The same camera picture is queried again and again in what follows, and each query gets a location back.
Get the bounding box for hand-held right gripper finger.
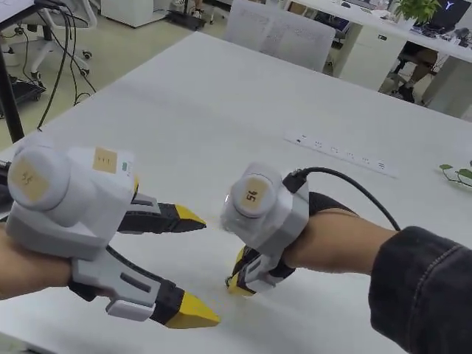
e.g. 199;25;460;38
225;246;283;296

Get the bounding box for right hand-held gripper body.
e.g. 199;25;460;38
220;162;311;271

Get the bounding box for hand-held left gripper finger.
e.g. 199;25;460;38
69;245;222;330
117;195;207;235

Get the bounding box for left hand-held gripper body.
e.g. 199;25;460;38
5;138;140;263

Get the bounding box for person's right forearm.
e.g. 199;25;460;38
352;212;472;354

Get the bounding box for person's right hand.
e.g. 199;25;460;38
268;191;358;283

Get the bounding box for person's left hand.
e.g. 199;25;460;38
0;223;111;302

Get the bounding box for white power strip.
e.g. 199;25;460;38
282;129;401;178

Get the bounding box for black table leg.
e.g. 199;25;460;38
0;43;25;145

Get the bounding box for white wheeled office chair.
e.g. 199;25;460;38
13;6;92;79

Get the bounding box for white cabinet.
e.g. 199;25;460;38
100;0;167;29

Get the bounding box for green plant leaves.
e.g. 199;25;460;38
438;159;472;190

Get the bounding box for white office desk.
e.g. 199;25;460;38
289;0;472;121

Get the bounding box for green potted plant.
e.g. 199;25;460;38
393;0;442;26

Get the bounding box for black computer monitor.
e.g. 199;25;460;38
413;0;468;31

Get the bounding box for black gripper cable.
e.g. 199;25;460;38
282;167;402;232

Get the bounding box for black hanging cables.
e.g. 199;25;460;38
35;0;97;131

